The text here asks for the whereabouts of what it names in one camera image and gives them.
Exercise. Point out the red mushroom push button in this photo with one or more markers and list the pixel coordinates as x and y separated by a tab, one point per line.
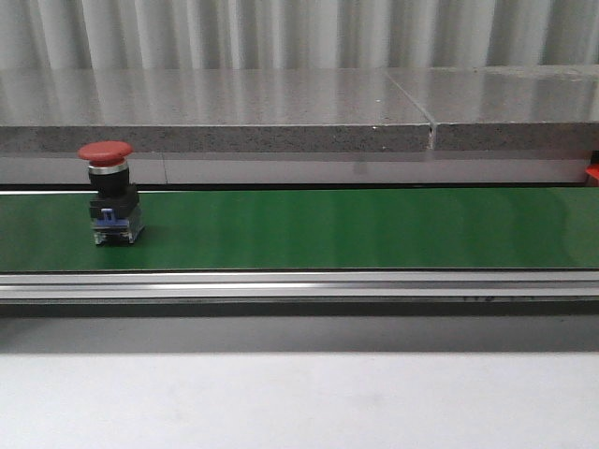
114	210

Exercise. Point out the green conveyor belt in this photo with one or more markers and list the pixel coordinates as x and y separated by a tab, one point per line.
500	227

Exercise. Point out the grey stone counter slab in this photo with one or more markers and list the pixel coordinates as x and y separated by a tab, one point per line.
552	110

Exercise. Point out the red plastic object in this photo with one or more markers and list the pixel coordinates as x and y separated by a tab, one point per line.
592	171

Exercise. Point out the white pleated curtain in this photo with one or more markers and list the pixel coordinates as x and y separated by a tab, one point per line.
296	34

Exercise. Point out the aluminium conveyor side rail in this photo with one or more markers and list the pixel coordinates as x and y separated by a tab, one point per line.
300	293

